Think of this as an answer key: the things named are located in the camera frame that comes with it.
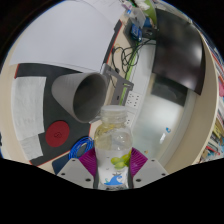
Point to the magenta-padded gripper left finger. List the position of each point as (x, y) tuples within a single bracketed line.
[(76, 170)]

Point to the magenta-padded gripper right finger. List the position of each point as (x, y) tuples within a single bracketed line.
[(150, 170)]

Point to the clear plastic drink bottle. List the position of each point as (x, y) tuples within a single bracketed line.
[(112, 146)]

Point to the navy blue mouse pad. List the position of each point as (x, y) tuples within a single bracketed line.
[(61, 163)]

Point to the flat round red coaster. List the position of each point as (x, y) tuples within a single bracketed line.
[(57, 134)]

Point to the black desk mat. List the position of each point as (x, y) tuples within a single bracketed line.
[(50, 111)]

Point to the grey cup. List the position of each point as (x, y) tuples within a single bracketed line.
[(76, 95)]

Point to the grey metal laptop stand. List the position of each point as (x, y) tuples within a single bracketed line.
[(116, 83)]

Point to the black computer monitor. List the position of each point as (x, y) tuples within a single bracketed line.
[(178, 50)]

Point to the blank white paper sheet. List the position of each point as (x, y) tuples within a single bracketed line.
[(63, 36)]

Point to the blue electronics board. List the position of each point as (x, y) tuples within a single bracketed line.
[(136, 30)]

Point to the clear plastic box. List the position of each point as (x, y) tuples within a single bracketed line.
[(137, 16)]

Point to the handwritten white paper sheet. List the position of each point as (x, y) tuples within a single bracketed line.
[(108, 8)]

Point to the white wall socket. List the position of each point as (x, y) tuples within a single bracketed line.
[(134, 99), (130, 115)]

